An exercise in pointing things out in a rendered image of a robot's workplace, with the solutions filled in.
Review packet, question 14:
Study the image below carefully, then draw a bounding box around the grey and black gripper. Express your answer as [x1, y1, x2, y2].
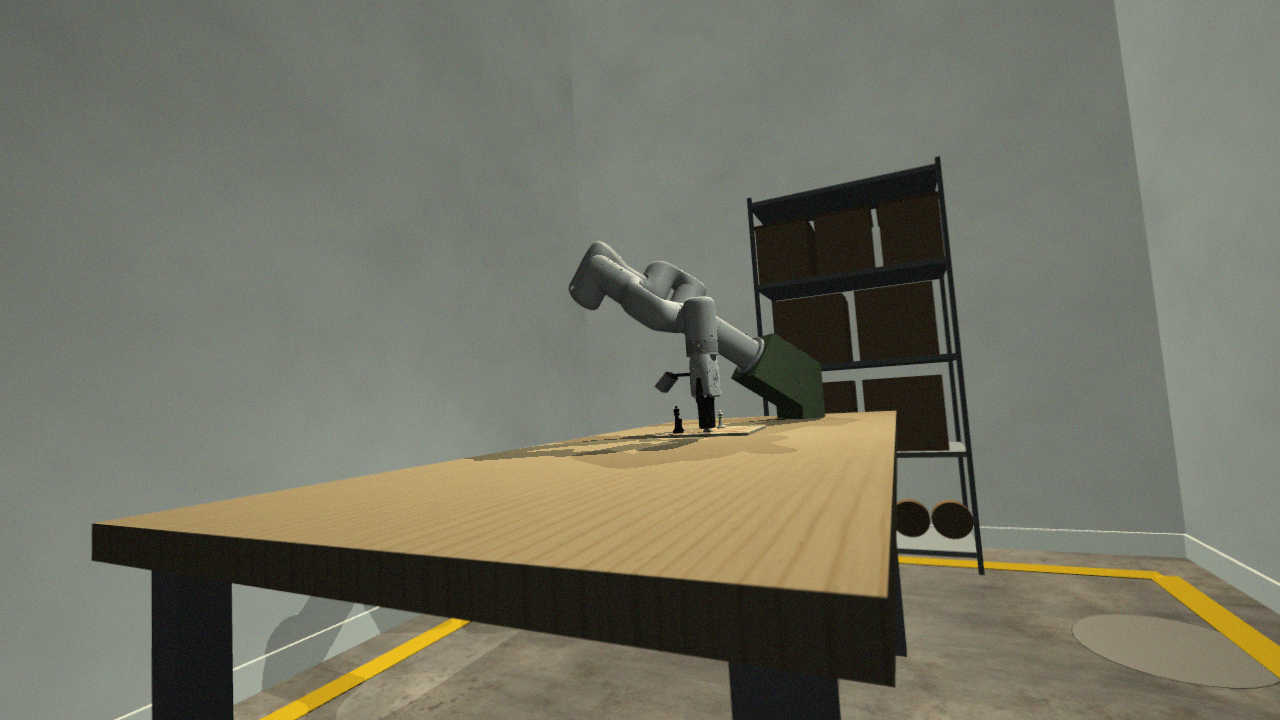
[686, 352, 721, 429]

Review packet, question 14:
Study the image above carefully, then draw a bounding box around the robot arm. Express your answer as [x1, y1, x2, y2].
[570, 242, 764, 373]

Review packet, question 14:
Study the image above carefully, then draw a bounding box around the brown and cream chessboard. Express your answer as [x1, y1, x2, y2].
[653, 425, 765, 438]

